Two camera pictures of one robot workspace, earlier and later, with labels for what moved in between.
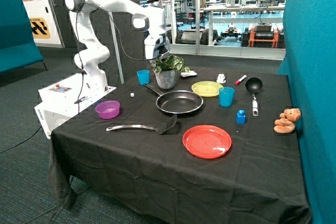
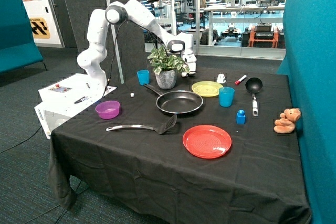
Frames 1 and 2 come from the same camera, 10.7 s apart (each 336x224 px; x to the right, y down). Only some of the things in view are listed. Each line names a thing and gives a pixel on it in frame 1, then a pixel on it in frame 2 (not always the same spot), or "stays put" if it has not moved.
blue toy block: x=241 y=117 stays put
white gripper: x=161 y=43 -> x=191 y=60
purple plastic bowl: x=108 y=109 stays put
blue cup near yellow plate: x=226 y=95 stays put
